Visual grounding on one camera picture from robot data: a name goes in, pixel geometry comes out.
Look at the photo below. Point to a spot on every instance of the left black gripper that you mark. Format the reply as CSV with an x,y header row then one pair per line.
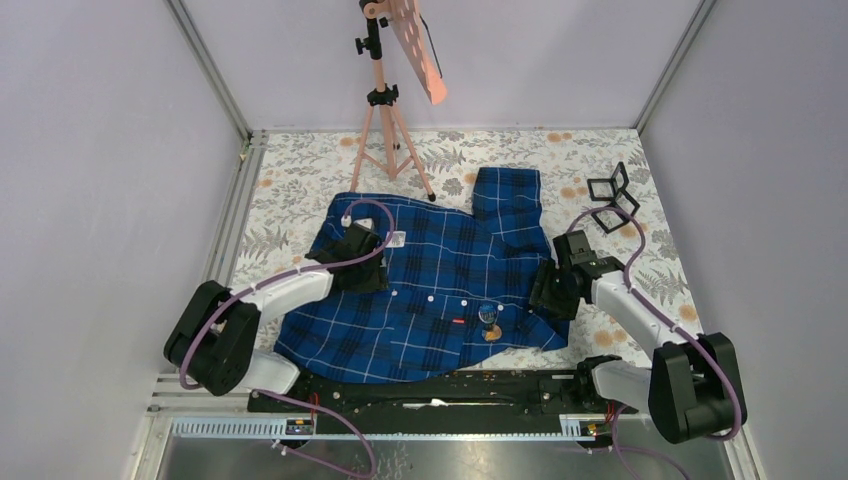
x,y
378,280

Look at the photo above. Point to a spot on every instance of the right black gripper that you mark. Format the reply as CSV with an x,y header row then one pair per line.
x,y
541,293

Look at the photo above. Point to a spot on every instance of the blue plaid shirt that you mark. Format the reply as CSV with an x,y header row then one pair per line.
x,y
449,262

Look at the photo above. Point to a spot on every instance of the black jewelry box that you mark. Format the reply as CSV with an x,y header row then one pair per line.
x,y
617,213

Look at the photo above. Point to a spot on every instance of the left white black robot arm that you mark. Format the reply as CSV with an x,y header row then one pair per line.
x,y
214,336

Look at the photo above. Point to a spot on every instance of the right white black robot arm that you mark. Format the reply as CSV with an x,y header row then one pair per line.
x,y
691,389

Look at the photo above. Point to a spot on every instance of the floral table mat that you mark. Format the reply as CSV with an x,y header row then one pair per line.
x,y
302,172

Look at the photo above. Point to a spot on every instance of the pink tripod stand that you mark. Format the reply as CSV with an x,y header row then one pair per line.
x,y
400,151

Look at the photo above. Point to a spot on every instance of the pink perforated board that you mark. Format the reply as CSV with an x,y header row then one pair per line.
x,y
406,21

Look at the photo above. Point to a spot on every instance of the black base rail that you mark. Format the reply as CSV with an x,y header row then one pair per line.
x,y
473,400

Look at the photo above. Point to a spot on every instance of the grey slotted cable duct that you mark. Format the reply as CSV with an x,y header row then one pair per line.
x,y
299,428

